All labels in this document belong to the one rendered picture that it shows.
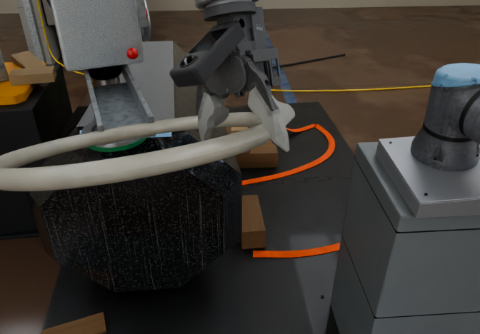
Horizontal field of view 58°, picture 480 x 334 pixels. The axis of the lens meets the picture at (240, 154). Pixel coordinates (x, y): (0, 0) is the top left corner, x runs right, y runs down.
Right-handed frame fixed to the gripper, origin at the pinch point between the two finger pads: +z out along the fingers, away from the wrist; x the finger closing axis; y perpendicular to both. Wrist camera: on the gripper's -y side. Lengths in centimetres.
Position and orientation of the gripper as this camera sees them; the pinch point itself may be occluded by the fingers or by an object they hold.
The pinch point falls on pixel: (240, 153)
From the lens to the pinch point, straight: 60.4
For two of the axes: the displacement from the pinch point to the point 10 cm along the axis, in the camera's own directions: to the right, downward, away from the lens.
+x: -7.6, -0.1, 6.5
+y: 6.4, -2.3, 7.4
